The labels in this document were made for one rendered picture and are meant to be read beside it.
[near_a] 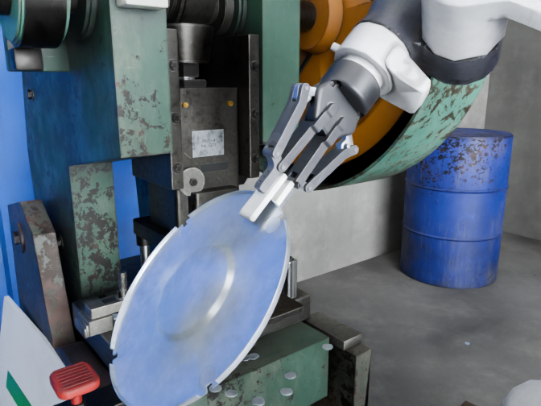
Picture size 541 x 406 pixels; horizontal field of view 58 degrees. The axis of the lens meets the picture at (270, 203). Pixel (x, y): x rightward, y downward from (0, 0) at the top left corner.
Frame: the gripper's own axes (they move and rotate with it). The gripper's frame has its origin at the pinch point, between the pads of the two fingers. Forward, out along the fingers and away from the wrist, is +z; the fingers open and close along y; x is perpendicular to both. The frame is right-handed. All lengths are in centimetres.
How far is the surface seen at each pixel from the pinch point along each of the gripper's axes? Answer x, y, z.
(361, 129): -31, -29, -33
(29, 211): -76, 3, 25
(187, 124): -37.4, 0.3, -8.4
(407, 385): -67, -150, -1
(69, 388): -17.3, -3.7, 35.9
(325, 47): -46, -17, -47
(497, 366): -56, -180, -30
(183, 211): -37.3, -10.4, 4.6
